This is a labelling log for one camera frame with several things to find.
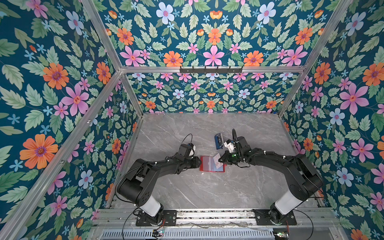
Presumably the red card holder wallet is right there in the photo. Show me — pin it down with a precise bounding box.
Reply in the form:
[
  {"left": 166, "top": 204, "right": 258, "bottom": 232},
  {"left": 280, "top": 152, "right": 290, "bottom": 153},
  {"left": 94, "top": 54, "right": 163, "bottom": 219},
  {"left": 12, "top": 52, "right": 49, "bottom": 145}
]
[{"left": 200, "top": 156, "right": 226, "bottom": 173}]

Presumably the white credit card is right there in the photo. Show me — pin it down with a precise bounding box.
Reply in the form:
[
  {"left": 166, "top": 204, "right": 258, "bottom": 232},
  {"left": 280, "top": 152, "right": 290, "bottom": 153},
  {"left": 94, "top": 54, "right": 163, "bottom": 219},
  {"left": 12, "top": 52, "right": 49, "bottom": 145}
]
[{"left": 213, "top": 153, "right": 224, "bottom": 169}]

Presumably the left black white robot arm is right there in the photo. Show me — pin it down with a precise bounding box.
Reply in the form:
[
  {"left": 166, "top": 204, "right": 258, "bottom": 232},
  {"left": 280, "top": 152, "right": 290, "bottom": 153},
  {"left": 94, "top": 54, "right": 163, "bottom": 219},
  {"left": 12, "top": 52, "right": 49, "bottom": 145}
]
[{"left": 116, "top": 143, "right": 202, "bottom": 226}]

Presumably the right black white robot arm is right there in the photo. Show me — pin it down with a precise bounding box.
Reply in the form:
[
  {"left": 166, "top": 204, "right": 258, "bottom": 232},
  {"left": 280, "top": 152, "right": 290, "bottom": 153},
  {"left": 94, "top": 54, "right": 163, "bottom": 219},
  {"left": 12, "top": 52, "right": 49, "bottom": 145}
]
[{"left": 219, "top": 137, "right": 324, "bottom": 225}]

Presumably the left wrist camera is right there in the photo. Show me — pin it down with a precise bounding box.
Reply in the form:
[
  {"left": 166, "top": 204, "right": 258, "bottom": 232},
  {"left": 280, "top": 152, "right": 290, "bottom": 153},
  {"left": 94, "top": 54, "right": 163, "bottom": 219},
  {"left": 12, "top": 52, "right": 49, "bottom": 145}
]
[{"left": 178, "top": 143, "right": 196, "bottom": 158}]

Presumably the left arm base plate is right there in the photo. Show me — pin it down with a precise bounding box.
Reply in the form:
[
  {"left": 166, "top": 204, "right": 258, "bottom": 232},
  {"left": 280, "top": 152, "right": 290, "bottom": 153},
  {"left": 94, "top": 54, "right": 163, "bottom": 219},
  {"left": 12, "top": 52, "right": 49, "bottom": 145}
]
[{"left": 136, "top": 210, "right": 178, "bottom": 227}]

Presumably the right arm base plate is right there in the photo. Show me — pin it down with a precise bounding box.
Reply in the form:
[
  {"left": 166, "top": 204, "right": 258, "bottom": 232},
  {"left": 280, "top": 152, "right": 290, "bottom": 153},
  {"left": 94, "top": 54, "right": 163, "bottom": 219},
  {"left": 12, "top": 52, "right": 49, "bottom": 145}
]
[{"left": 252, "top": 209, "right": 297, "bottom": 226}]

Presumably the black hook rail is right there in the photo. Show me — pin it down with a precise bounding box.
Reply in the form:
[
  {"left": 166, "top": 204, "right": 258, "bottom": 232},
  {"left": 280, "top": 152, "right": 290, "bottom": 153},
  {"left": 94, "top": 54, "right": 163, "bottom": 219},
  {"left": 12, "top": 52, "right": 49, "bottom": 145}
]
[{"left": 179, "top": 66, "right": 243, "bottom": 74}]

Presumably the aluminium front rail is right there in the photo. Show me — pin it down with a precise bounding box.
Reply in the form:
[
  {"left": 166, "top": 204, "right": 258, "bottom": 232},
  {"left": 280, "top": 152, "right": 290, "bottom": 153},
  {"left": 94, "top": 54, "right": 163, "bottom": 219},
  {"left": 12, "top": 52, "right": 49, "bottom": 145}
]
[{"left": 94, "top": 208, "right": 342, "bottom": 228}]

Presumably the white perforated cable tray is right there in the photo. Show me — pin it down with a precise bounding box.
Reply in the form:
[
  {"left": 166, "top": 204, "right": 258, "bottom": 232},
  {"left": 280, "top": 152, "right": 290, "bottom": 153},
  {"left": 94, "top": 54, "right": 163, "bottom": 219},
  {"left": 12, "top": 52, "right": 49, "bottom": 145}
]
[{"left": 99, "top": 228, "right": 275, "bottom": 240}]

